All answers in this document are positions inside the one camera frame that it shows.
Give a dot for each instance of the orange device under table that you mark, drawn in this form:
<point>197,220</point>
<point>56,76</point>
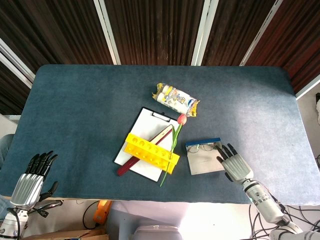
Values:
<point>102,211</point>

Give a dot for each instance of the white clipboard with black clip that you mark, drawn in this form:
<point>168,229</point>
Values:
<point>146,122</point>

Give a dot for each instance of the dark red ruler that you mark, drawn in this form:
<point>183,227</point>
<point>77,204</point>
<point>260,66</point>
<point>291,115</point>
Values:
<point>126,167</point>

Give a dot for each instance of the dark blue decorated box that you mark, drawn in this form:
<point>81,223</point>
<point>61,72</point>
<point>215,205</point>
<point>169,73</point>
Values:
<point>203,162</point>

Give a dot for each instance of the eyeglasses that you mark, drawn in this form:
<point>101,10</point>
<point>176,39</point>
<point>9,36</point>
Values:
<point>200,148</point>

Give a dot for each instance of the yellow test tube rack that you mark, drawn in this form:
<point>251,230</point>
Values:
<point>147,151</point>

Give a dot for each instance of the white partition post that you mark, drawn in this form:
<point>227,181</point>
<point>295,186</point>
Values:
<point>107,32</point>
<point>203,32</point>
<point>15,66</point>
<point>262,32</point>
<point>308,88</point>

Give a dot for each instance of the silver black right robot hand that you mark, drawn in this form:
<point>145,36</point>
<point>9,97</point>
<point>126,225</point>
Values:
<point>236,167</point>

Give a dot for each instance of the red tulip with green stem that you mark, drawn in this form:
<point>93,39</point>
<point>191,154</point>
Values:
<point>182,119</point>

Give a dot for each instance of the yellow white snack package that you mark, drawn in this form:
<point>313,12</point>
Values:
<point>175,98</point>

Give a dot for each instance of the brown cardboard box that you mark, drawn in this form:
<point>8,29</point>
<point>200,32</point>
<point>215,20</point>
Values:
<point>75,235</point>

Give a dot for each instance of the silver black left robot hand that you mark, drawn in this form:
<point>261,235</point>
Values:
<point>26,186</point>

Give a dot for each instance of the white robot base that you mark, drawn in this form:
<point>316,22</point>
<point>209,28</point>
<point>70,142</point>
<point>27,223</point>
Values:
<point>157,233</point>

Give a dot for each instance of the blue felt table cloth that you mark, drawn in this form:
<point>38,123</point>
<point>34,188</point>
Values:
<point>75,112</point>

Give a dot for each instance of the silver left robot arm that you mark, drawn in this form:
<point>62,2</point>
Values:
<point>11,222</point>

